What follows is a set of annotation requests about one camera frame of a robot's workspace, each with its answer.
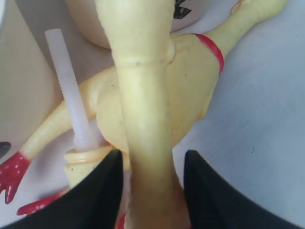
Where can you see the yellow rubber chicken rear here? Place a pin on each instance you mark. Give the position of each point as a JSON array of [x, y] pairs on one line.
[[192, 72]]

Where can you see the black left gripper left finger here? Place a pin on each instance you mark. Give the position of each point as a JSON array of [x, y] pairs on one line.
[[93, 204]]

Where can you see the cream bin marked O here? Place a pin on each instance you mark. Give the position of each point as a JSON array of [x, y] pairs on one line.
[[29, 90]]

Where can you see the cream bin marked X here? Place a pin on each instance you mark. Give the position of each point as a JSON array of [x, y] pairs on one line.
[[107, 23]]

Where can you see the chicken head with white tube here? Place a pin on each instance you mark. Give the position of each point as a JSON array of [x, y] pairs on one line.
[[73, 113]]

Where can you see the yellow rubber chicken front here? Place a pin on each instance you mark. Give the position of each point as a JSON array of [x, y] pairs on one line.
[[156, 199]]

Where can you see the yellow rubber chicken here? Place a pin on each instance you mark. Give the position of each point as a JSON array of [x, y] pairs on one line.
[[156, 199], [192, 72]]

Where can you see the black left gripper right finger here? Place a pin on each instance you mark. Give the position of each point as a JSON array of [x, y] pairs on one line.
[[214, 204]]

